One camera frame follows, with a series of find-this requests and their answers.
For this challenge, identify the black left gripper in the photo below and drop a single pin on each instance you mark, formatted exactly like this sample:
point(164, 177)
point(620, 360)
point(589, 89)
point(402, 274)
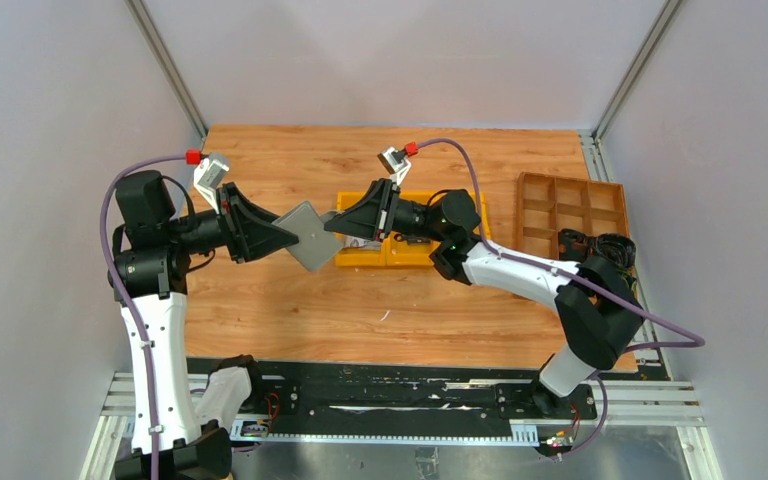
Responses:
point(248, 230)

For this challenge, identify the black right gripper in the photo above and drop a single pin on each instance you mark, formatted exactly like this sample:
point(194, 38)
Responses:
point(373, 216)

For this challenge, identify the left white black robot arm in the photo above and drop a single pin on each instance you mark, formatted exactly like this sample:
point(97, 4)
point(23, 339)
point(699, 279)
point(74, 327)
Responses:
point(149, 259)

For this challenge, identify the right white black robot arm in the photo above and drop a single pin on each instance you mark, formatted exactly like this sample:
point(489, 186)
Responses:
point(598, 312)

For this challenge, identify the yellow plastic bin row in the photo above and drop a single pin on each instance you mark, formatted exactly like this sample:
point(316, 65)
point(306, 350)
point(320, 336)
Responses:
point(449, 220)

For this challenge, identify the wooden compartment tray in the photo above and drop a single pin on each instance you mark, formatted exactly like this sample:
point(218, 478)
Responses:
point(547, 204)

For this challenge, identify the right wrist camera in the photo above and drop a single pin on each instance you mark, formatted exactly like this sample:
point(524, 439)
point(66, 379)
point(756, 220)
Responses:
point(397, 163)

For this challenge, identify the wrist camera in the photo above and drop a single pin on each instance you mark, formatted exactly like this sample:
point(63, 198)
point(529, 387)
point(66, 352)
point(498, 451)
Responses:
point(397, 163)
point(208, 176)

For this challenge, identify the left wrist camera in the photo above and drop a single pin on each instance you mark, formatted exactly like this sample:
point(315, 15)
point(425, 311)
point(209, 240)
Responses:
point(208, 176)

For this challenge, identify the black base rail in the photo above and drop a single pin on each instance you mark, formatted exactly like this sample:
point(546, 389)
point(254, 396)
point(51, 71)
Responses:
point(397, 400)

